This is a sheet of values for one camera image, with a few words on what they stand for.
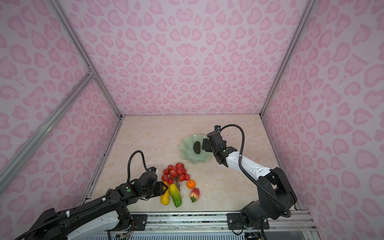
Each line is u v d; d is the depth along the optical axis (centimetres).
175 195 78
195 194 78
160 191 72
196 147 98
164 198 77
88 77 89
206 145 80
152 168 77
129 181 65
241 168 47
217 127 78
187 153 98
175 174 84
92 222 50
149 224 75
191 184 82
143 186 63
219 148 66
